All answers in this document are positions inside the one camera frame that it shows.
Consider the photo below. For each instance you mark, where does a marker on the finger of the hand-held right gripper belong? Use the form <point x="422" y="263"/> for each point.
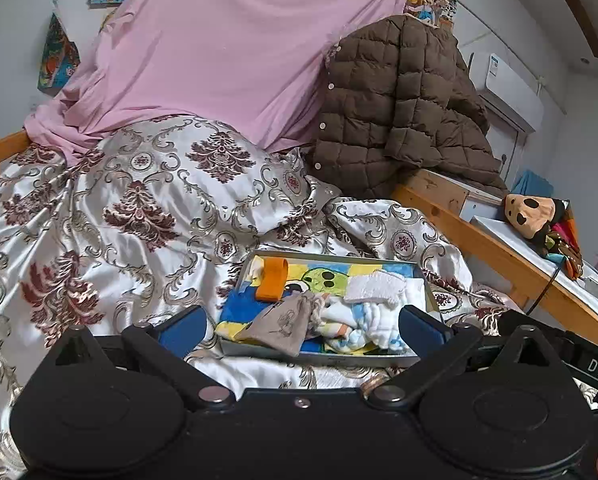
<point x="510" y="321"/>

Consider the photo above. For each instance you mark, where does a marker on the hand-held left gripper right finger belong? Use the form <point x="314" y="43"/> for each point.
<point x="421" y="332"/>

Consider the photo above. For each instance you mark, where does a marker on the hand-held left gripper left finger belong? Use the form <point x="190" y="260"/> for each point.
<point x="181" y="332"/>

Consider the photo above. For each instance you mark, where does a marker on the white sock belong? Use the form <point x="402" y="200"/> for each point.
<point x="374" y="287"/>

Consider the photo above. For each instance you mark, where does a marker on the striped baby towel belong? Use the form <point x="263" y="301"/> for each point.
<point x="344" y="332"/>

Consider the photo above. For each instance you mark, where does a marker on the grey metal tray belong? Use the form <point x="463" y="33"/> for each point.
<point x="259" y="352"/>

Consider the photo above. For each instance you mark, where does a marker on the white side ledge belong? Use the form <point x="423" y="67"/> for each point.
<point x="499" y="230"/>

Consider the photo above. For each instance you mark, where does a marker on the floral patterned satin quilt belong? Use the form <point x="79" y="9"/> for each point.
<point x="129" y="240"/>

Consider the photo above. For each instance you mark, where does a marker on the brown spotted plush toy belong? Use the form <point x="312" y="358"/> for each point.
<point x="524" y="212"/>

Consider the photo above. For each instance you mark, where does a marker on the blue cloth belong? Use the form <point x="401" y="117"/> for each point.
<point x="531" y="185"/>

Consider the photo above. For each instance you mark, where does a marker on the brown quilted jacket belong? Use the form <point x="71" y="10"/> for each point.
<point x="379" y="110"/>

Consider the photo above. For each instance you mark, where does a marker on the white air conditioner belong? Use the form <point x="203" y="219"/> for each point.
<point x="509" y="90"/>

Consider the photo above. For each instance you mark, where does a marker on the pink hanging sheet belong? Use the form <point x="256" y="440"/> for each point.
<point x="219" y="50"/>

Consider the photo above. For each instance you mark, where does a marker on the kite-shaped cartoon poster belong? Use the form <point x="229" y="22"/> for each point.
<point x="56" y="60"/>

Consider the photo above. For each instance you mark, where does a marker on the small cartoon poster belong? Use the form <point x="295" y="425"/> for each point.
<point x="108" y="17"/>

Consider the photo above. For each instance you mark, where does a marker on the wooden bed frame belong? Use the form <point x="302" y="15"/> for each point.
<point x="479" y="242"/>

